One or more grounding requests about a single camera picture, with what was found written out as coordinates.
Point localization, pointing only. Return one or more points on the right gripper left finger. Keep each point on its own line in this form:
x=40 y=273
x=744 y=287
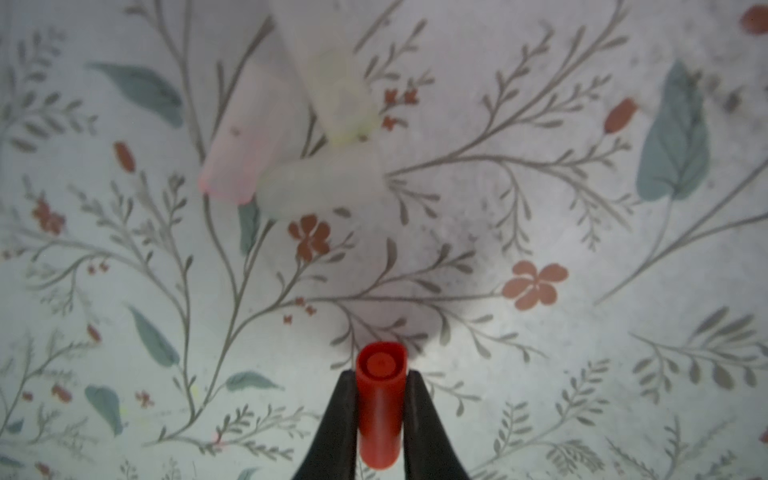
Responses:
x=332 y=454

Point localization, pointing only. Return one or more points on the clear translucent pen cap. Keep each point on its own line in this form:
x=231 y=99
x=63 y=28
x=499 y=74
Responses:
x=340 y=177

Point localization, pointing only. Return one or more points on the yellow translucent pen cap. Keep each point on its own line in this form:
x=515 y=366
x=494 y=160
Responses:
x=315 y=37

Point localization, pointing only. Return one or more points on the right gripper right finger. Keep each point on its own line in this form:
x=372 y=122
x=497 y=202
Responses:
x=428 y=453

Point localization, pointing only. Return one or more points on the pink translucent pen cap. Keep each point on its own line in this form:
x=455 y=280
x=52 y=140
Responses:
x=253 y=128

